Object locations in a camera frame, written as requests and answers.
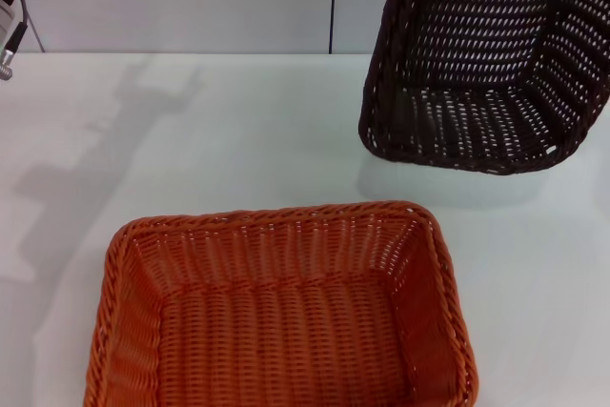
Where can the orange woven plastic basket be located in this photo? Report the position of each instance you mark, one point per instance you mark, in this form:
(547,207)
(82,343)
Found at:
(281,331)

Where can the dark brown woven plastic basket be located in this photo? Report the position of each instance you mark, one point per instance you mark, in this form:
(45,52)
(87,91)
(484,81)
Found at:
(476,59)

